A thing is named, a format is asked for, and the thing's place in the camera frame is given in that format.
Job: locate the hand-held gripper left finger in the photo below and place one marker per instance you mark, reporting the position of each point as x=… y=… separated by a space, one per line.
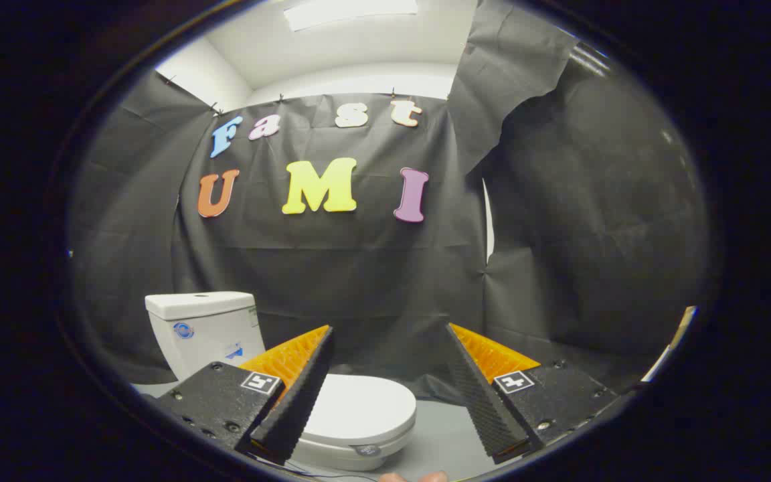
x=298 y=402

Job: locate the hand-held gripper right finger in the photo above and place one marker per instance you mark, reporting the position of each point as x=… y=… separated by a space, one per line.
x=476 y=395

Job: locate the white toilet lid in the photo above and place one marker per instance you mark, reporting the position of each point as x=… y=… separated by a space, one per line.
x=362 y=405

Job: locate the white toilet seat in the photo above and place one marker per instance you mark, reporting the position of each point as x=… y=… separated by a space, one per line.
x=395 y=443

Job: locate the white toilet bowl and tank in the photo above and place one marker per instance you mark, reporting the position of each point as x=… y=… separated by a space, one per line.
x=205 y=348

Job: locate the white toilet tank cover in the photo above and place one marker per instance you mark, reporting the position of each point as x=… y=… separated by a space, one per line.
x=198 y=304

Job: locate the black backdrop cloth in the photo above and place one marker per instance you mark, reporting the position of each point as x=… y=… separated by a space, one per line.
x=359 y=268

